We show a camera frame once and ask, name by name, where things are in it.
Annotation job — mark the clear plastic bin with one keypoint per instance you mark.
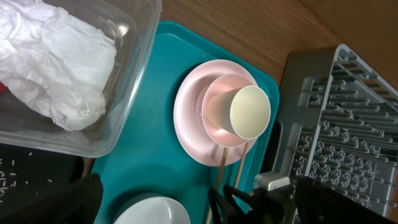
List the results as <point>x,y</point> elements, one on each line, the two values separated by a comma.
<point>132,24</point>

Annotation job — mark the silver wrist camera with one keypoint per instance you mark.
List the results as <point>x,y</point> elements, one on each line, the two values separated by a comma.
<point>271,180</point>

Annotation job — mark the red snack wrapper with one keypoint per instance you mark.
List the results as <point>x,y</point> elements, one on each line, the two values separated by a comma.
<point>2,88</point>

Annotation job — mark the pale green cup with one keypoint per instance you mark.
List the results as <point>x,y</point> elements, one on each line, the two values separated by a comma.
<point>244,112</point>

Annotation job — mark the large pink plate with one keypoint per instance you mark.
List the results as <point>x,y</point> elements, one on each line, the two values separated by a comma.
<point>188,119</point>

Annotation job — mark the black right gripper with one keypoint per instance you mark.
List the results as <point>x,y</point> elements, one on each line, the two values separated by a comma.
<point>274,206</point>

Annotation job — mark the right wooden chopstick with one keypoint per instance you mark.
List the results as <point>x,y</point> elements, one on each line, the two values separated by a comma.
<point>241,164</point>

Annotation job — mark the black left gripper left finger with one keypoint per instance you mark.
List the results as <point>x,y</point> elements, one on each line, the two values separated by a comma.
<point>78,202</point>

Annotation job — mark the grey dishwasher rack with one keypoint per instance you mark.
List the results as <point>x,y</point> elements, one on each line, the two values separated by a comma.
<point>337,122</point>

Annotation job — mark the grey bowl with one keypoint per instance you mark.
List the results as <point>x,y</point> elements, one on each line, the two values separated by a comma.
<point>151,208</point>

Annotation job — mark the teal plastic tray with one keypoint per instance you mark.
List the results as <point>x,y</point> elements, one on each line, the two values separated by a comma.
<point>148,156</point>

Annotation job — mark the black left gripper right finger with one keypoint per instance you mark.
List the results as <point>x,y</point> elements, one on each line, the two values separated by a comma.
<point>318,204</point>

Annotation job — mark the black tray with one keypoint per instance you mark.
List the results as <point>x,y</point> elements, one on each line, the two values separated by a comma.
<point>28,175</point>

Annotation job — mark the white napkin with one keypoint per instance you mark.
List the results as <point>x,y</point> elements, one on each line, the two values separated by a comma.
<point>55,63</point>

